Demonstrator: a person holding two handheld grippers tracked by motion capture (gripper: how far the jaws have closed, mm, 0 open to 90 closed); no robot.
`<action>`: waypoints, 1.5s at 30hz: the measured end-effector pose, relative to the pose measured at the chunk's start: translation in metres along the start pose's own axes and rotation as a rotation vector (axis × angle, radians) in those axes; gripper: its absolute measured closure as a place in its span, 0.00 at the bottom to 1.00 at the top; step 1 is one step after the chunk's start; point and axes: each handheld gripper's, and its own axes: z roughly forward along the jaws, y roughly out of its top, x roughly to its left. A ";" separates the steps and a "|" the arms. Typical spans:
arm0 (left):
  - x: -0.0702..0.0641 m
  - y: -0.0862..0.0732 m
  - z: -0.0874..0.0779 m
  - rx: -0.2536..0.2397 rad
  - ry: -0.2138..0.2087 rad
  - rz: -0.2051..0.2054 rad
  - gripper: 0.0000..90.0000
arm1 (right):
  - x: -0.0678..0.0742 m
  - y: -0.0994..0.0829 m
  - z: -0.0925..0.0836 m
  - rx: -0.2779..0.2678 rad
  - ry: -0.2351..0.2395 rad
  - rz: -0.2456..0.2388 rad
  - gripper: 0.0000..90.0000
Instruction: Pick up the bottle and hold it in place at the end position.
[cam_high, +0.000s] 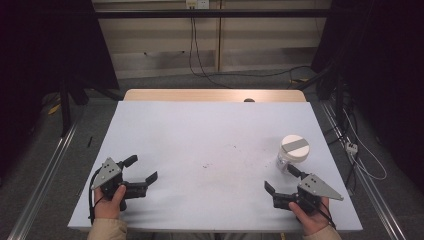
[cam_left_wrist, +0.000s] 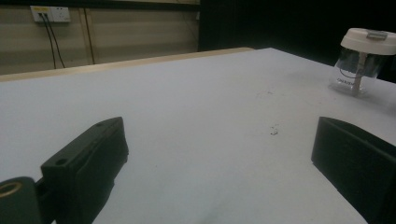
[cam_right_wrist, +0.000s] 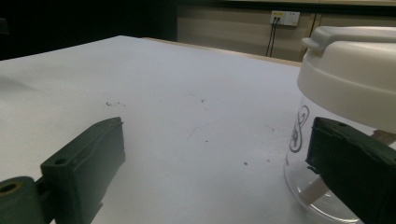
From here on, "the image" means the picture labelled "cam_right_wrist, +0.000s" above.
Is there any white straw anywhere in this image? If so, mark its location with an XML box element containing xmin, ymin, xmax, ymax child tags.
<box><xmin>298</xmin><ymin>130</ymin><xmax>396</xmax><ymax>207</ymax></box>

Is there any clear plastic cup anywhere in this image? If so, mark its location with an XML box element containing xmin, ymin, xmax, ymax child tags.
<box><xmin>283</xmin><ymin>95</ymin><xmax>396</xmax><ymax>224</ymax></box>

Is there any white wall socket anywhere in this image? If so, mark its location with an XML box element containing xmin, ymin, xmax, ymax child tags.
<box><xmin>269</xmin><ymin>10</ymin><xmax>302</xmax><ymax>27</ymax></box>

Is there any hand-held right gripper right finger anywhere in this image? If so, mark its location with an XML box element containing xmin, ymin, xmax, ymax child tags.
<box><xmin>305</xmin><ymin>116</ymin><xmax>396</xmax><ymax>224</ymax></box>

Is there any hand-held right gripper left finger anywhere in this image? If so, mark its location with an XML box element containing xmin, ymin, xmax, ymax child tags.
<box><xmin>40</xmin><ymin>117</ymin><xmax>126</xmax><ymax>224</ymax></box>

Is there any black cable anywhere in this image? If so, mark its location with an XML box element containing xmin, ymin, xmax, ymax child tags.
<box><xmin>269</xmin><ymin>17</ymin><xmax>280</xmax><ymax>59</ymax></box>
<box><xmin>265</xmin><ymin>17</ymin><xmax>277</xmax><ymax>58</ymax></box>

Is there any white cup lid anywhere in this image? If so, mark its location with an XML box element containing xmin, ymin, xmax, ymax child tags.
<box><xmin>296</xmin><ymin>25</ymin><xmax>396</xmax><ymax>134</ymax></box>

